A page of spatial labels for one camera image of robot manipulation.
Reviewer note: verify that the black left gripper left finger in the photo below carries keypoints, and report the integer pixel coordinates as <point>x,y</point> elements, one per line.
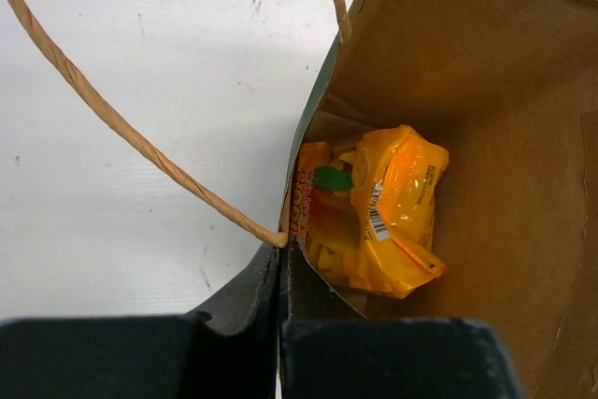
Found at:
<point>224,348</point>

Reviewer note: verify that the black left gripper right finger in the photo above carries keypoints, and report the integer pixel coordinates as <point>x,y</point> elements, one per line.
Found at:
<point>329,350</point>

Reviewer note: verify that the yellow mango snack bag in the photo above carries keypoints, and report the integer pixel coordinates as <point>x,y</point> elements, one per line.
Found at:
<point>363,210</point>

